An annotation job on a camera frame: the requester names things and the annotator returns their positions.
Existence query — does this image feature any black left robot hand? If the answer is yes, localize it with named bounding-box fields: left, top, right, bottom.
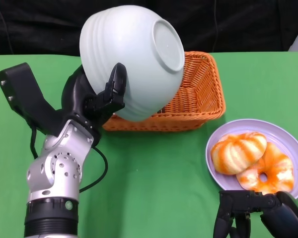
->
left=61, top=62, right=128, bottom=147

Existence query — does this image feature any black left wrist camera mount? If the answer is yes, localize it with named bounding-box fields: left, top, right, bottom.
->
left=0, top=62, right=67, bottom=136

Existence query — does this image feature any orange striped ring bread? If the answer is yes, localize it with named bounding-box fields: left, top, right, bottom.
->
left=235, top=142, right=295, bottom=193
left=210, top=132, right=268, bottom=176

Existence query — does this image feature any thin backdrop cable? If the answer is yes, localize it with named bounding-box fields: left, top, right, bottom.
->
left=211, top=0, right=219, bottom=54
left=0, top=0, right=15, bottom=57

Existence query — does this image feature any orange wicker basket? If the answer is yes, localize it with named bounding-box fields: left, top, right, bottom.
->
left=101, top=51, right=226, bottom=132

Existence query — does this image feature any lavender round plate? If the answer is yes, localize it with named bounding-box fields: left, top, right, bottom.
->
left=205, top=119, right=298, bottom=200

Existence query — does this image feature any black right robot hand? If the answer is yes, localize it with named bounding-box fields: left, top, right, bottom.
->
left=213, top=190, right=298, bottom=238

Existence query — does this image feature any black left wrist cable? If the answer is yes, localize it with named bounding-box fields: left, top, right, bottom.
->
left=29, top=125, right=109, bottom=193

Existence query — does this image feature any pale green ribbed bowl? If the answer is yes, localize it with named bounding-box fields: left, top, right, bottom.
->
left=79, top=4, right=186, bottom=122

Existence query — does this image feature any black backdrop curtain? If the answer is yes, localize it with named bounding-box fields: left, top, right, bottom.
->
left=0, top=0, right=298, bottom=57

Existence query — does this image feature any green tablecloth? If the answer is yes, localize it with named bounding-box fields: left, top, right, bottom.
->
left=0, top=51, right=298, bottom=238

